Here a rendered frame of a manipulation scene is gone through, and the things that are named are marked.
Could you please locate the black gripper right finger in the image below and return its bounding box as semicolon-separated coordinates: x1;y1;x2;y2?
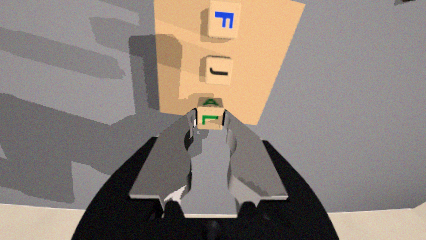
222;109;339;240

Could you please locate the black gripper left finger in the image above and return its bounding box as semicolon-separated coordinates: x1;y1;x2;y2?
71;108;198;240

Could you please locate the tan flat mat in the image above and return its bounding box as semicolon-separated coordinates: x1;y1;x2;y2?
154;0;305;125

